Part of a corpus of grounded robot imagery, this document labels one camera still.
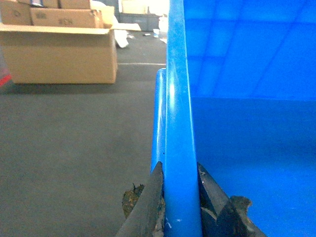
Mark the large cardboard box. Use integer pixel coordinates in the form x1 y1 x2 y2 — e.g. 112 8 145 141
0 24 118 84

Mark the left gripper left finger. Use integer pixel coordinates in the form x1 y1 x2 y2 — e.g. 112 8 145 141
116 161 165 237

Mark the cardboard boxes stack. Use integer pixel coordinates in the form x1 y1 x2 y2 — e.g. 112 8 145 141
0 0 103 29

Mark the blue plastic crate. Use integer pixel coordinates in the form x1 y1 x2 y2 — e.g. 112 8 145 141
152 0 316 237

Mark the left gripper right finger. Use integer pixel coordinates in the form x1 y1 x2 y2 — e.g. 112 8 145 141
197 163 266 237

